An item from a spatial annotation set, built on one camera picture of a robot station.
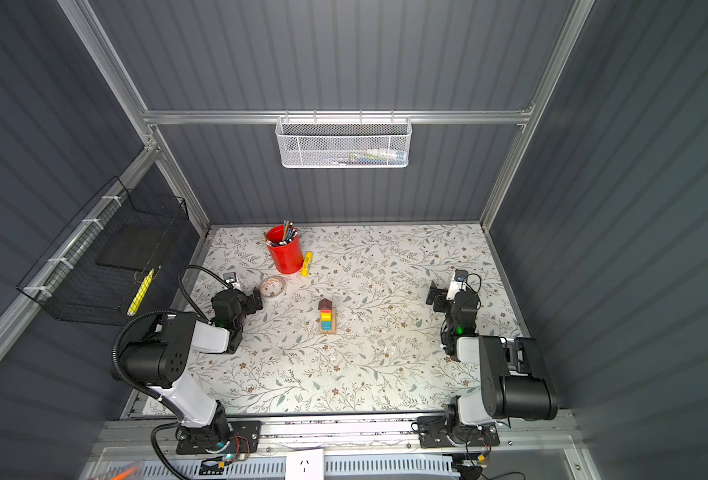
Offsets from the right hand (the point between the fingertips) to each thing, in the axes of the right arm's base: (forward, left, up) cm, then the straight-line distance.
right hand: (453, 285), depth 91 cm
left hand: (+1, +68, -3) cm, 69 cm away
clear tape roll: (+6, +60, -8) cm, 60 cm away
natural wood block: (-10, +37, -8) cm, 39 cm away
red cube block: (-9, +39, 0) cm, 40 cm away
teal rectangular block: (-10, +39, -6) cm, 41 cm away
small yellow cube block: (-9, +39, -3) cm, 40 cm away
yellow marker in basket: (-14, +80, +20) cm, 83 cm away
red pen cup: (+13, +54, +4) cm, 55 cm away
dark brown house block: (-8, +39, +3) cm, 40 cm away
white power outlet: (-45, +41, -5) cm, 61 cm away
